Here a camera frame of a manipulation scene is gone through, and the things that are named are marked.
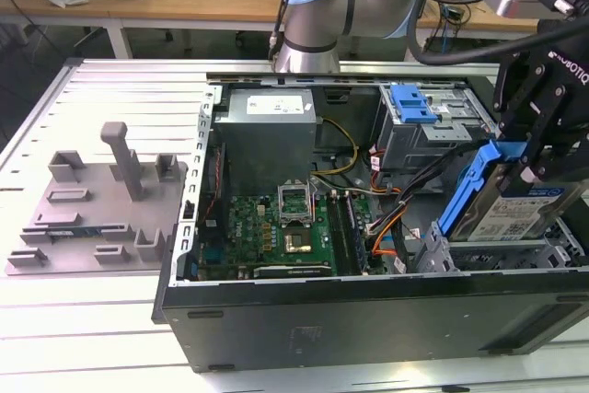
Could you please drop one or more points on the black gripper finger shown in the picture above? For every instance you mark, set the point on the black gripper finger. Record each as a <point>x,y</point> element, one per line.
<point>511,98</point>
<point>566,149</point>

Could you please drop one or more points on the hard disk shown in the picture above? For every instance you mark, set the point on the hard disk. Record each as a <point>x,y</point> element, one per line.
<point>497,218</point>

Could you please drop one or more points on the grey metal disk bay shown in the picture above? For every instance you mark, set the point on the grey metal disk bay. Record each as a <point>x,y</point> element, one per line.
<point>432,250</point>

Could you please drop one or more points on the blue plastic drive latch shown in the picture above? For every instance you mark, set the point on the blue plastic drive latch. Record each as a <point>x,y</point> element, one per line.
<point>407,103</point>

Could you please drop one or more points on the grey metal drive cage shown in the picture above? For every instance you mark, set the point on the grey metal drive cage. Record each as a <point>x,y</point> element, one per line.
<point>414,144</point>

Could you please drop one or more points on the black RAM slot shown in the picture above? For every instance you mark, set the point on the black RAM slot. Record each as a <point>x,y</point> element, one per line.
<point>356,236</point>
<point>338,236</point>

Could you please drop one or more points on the thin metal locking lever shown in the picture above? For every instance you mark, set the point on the thin metal locking lever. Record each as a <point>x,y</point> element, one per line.
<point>314,202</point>

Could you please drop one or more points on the grey power supply unit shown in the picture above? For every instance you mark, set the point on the grey power supply unit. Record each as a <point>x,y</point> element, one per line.
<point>262,144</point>

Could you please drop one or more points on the CPU socket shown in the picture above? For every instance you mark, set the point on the CPU socket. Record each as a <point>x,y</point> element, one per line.
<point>296,243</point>

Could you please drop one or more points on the black PC case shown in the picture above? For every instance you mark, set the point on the black PC case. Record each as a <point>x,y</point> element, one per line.
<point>368,319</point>

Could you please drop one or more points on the black graphics card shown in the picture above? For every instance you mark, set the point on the black graphics card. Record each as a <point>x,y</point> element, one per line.
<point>290,271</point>

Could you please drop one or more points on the green motherboard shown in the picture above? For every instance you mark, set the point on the green motherboard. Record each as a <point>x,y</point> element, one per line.
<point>248,227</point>

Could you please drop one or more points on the grey plastic parts rack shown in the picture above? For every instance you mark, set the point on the grey plastic parts rack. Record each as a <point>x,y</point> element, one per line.
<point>83,255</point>

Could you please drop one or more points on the wooden desk white frame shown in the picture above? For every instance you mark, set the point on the wooden desk white frame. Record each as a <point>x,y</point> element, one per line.
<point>138,2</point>

